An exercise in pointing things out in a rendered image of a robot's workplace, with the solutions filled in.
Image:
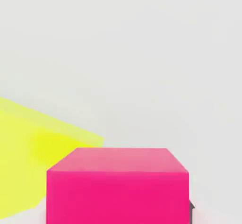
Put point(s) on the large yellow box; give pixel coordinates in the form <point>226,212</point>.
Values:
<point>22,152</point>

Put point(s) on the small pink cube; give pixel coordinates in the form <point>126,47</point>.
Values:
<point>117,193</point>

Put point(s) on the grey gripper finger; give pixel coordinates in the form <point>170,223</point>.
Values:
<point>191,213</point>

